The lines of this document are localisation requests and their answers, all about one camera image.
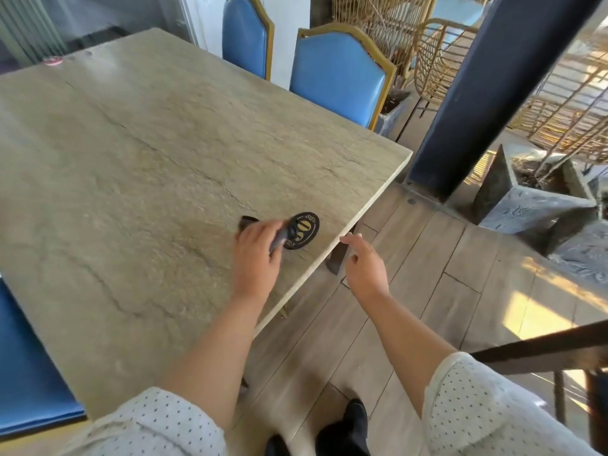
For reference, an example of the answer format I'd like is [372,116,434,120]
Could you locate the blue padded chair gold frame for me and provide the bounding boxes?
[222,0,276,81]
[288,22,398,131]
[0,277,87,440]

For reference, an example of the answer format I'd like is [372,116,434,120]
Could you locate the person's right forearm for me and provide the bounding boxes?
[358,287,457,416]

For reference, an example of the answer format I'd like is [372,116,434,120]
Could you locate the black shoe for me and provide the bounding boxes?
[343,398,371,429]
[265,434,291,456]

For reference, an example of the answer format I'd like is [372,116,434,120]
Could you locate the black oval number plate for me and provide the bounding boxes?
[283,212,320,251]

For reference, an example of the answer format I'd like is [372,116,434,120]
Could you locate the person's left hand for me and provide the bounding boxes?
[231,218,286,305]

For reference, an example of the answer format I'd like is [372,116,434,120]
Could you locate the grey table black legs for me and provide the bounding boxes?
[470,320,608,454]

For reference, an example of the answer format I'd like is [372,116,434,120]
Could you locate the black pillar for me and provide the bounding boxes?
[406,0,604,203]

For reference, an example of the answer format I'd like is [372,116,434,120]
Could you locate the group of rattan chairs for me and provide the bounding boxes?
[331,0,608,165]

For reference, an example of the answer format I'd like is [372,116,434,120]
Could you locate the black right trouser leg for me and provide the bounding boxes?
[315,420,371,456]

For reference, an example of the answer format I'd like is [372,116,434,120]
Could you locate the white dotted left sleeve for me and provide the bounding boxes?
[56,386,229,456]

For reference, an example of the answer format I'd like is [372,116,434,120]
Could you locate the black left shoe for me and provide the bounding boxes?
[265,434,291,456]

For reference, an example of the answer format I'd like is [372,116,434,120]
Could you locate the dark grey cloth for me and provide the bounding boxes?
[237,215,293,255]

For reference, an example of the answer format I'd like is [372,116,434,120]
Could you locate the white dotted right sleeve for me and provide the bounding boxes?
[421,351,588,456]

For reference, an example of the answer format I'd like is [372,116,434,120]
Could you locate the black right shoe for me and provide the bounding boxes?
[343,398,371,429]

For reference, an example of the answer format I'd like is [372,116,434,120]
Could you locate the grey stone table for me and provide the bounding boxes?
[0,27,413,421]

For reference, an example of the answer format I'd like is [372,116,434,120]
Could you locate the grey ribbed radiator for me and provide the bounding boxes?
[0,0,68,67]

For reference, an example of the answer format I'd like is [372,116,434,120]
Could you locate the white dotted sleeve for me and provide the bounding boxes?
[421,351,588,456]
[56,386,229,456]

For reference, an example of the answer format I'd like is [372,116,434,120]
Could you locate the person's left forearm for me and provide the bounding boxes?
[159,294,267,431]

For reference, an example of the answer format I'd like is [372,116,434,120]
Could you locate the person's right hand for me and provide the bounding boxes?
[339,232,390,305]

